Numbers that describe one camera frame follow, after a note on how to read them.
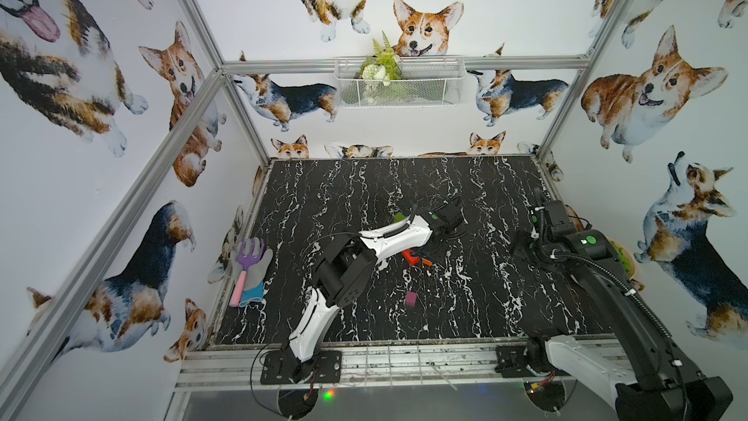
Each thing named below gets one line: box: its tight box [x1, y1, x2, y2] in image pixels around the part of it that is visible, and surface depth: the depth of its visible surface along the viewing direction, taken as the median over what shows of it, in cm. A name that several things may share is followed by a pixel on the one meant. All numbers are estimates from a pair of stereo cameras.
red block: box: [401, 249, 420, 267], surface depth 92 cm
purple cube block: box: [405, 290, 418, 307], surface depth 86 cm
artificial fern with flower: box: [360, 30, 403, 87], surface depth 85 cm
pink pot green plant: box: [605, 234, 637, 280], surface depth 82 cm
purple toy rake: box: [228, 238, 265, 308], surface depth 94 cm
